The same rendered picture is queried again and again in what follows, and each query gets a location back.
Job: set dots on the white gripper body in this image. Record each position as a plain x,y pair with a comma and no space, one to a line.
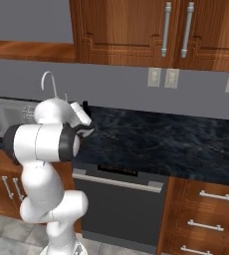
87,130

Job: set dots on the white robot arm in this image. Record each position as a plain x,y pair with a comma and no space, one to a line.
40,142

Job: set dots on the dark bottle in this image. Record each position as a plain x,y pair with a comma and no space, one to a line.
85,105

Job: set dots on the steel sink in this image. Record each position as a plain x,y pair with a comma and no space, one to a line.
3,116

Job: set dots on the thin silver tap lever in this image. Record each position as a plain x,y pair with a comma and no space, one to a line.
66,97

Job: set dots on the curved silver tap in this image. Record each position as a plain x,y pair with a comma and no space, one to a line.
53,81

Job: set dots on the dark grey dishwasher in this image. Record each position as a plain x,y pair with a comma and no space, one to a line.
123,212

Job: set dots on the wooden drawer front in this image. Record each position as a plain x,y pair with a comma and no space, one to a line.
206,225
216,196
199,249

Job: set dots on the wooden wall shelf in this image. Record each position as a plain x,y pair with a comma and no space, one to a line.
27,51

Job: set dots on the wooden wall cupboard door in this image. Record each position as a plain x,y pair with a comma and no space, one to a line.
119,30
216,33

